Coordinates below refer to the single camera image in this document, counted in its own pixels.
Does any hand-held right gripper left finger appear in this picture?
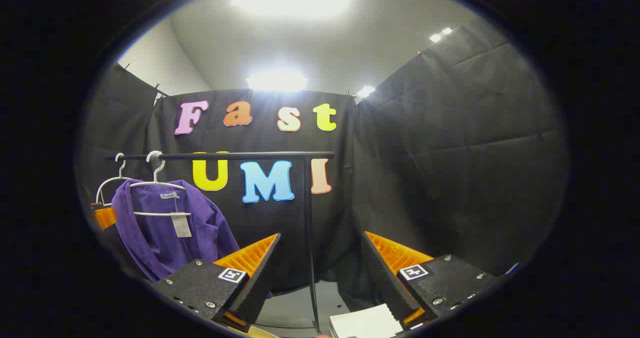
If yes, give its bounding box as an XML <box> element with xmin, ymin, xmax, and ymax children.
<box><xmin>150</xmin><ymin>232</ymin><xmax>282</xmax><ymax>334</ymax></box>

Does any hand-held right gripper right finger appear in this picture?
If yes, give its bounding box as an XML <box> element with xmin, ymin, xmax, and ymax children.
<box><xmin>361</xmin><ymin>230</ymin><xmax>521</xmax><ymax>331</ymax></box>

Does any purple ribbed garment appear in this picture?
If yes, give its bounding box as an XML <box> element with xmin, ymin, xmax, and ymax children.
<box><xmin>111</xmin><ymin>178</ymin><xmax>242</xmax><ymax>283</ymax></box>

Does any white clothes hanger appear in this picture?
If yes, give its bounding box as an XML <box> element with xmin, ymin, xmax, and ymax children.
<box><xmin>127</xmin><ymin>150</ymin><xmax>193</xmax><ymax>218</ymax></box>
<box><xmin>95</xmin><ymin>153</ymin><xmax>135</xmax><ymax>208</ymax></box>

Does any white empty clothes hanger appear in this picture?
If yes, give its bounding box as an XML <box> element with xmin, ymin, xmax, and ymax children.
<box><xmin>95</xmin><ymin>153</ymin><xmax>135</xmax><ymax>208</ymax></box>

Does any black metal clothes rack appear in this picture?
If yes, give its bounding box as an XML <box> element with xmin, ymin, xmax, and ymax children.
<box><xmin>104</xmin><ymin>150</ymin><xmax>336</xmax><ymax>336</ymax></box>

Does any black backdrop cloth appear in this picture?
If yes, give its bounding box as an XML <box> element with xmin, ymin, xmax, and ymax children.
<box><xmin>75</xmin><ymin>18</ymin><xmax>571</xmax><ymax>299</ymax></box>

